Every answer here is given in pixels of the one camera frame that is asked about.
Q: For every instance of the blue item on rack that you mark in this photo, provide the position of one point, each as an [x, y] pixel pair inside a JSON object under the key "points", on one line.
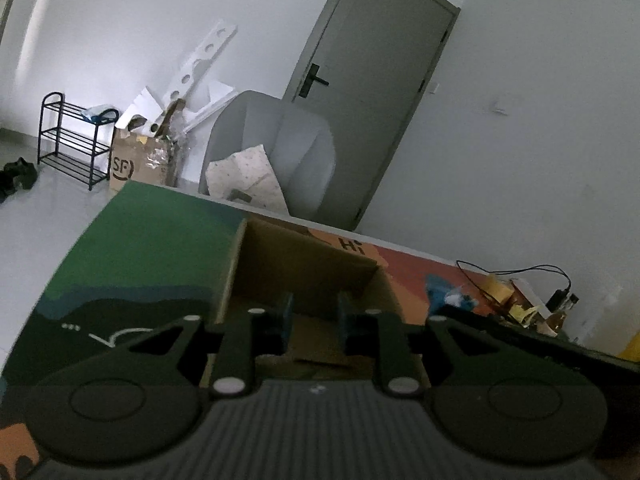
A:
{"points": [[100, 112]]}

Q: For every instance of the brown cardboard box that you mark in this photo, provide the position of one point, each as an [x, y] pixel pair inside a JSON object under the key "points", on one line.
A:
{"points": [[305, 270]]}

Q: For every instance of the white cardboard sheet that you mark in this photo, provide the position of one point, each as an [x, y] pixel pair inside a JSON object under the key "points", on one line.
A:
{"points": [[145, 102]]}

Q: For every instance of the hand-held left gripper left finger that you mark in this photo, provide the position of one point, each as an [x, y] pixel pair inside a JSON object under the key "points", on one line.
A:
{"points": [[280, 322]]}

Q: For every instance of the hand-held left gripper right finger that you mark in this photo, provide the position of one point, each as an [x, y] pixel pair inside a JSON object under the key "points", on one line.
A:
{"points": [[347, 322]]}

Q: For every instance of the grey armchair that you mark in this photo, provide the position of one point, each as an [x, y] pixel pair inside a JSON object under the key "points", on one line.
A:
{"points": [[290, 140]]}

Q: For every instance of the black shoe rack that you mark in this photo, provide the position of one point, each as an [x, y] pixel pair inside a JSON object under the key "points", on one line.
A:
{"points": [[75, 142]]}

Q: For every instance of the dotted white pillow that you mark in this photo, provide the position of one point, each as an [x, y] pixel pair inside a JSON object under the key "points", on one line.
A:
{"points": [[250, 175]]}

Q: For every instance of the blue snack packet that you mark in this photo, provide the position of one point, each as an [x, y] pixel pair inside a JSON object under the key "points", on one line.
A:
{"points": [[447, 292]]}

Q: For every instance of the white foam board with holes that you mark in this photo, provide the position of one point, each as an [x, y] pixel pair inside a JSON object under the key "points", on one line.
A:
{"points": [[205, 55]]}

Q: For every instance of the dark shoes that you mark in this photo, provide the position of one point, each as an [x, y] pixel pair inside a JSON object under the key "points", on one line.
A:
{"points": [[17, 175]]}

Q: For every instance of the printed cardboard box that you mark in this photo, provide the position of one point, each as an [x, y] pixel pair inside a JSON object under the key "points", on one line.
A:
{"points": [[140, 165]]}

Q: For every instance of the grey door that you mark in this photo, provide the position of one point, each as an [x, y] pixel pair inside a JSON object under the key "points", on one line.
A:
{"points": [[380, 85]]}

